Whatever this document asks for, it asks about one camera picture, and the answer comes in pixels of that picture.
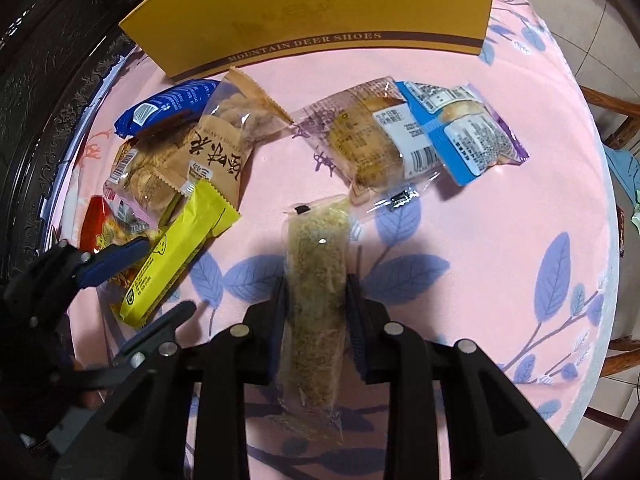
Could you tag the blue cloth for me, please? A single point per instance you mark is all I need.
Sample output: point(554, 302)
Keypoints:
point(625, 170)

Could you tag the dark brown snack bar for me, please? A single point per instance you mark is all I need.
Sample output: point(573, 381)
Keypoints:
point(621, 232)

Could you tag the clear purple print pastry packet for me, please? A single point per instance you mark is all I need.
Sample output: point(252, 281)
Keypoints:
point(360, 135)

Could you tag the red cookie packet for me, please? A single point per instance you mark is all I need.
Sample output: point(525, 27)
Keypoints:
point(97, 225)

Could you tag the small pale green packet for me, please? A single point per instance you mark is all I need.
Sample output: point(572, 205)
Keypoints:
point(636, 216)

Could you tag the pink printed blanket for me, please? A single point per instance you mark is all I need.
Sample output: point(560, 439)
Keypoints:
point(475, 260)

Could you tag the clear green rice bar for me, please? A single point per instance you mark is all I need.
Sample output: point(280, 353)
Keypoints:
point(315, 285)

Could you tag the blue cookie packet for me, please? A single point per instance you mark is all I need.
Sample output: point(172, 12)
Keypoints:
point(160, 102)

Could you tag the long yellow bar packet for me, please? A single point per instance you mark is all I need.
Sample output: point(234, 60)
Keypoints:
point(170, 255)

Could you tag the brown label pastry packet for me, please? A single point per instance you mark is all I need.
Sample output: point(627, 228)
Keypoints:
point(220, 135)

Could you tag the carved dark wooden furniture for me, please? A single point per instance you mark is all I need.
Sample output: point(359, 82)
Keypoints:
point(40, 110)

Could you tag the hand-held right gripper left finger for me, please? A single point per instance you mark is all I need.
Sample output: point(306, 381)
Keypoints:
point(265, 340)

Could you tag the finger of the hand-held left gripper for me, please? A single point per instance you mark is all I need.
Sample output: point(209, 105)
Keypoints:
point(115, 261)
point(165, 322)

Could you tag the yellow cardboard box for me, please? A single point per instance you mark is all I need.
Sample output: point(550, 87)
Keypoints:
point(310, 10)

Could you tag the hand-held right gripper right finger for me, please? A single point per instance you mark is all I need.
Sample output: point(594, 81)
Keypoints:
point(365, 340)

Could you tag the clear pink biscuit packet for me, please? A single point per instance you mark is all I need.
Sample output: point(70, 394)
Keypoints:
point(135, 175)

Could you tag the blue and white pastry packet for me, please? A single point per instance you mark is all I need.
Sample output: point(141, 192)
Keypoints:
point(465, 135)

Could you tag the wooden chair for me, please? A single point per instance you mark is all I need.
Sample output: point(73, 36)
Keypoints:
point(617, 107)

